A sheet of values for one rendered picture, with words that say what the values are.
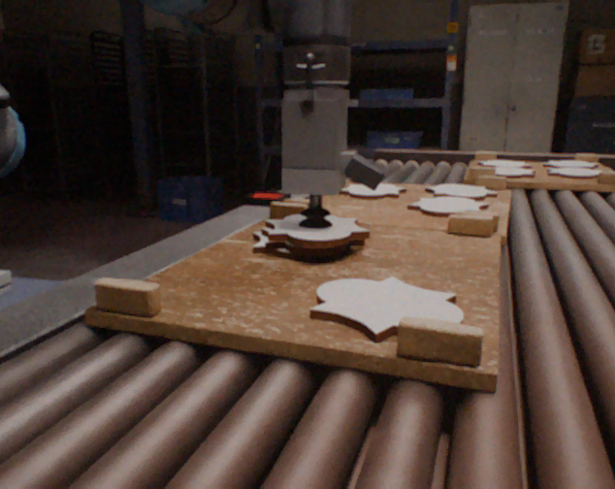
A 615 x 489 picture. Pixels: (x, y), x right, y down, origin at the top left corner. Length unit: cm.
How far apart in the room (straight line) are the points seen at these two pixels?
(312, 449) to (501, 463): 11
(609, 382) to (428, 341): 14
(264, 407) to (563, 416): 19
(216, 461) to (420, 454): 12
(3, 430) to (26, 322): 19
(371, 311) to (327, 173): 21
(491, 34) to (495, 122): 76
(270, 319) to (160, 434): 15
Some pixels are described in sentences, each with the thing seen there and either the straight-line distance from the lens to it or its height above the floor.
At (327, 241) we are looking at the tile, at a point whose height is 97.
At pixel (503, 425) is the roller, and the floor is 92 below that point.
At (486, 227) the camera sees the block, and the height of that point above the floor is 95.
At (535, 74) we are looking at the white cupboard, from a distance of 539.
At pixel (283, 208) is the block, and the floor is 96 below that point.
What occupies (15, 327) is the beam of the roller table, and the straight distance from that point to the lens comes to 57.
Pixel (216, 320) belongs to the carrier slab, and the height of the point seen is 94.
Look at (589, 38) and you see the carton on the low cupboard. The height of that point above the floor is 160.
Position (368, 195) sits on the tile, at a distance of 101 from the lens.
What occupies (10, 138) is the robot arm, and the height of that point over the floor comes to 106.
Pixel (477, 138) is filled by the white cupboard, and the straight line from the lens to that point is 535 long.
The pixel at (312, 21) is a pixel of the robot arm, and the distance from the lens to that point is 61.
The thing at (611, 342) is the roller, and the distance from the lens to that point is 53.
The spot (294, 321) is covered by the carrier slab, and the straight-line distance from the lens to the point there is 46.
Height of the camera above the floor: 112
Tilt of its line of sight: 15 degrees down
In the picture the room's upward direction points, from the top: straight up
